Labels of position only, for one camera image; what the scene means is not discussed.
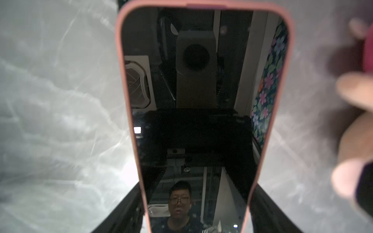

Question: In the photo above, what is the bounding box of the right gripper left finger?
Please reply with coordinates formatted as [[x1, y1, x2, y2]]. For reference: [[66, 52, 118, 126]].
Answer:
[[92, 183, 144, 233]]

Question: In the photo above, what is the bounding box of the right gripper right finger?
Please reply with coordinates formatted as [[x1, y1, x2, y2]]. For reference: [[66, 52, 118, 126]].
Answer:
[[250, 185, 302, 233]]

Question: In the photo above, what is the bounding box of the pink phone case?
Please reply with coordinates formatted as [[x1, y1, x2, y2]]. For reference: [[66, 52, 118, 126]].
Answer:
[[115, 0, 295, 233]]

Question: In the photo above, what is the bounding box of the doll with blue cloth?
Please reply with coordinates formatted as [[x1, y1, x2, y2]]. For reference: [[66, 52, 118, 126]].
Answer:
[[330, 17, 373, 219]]

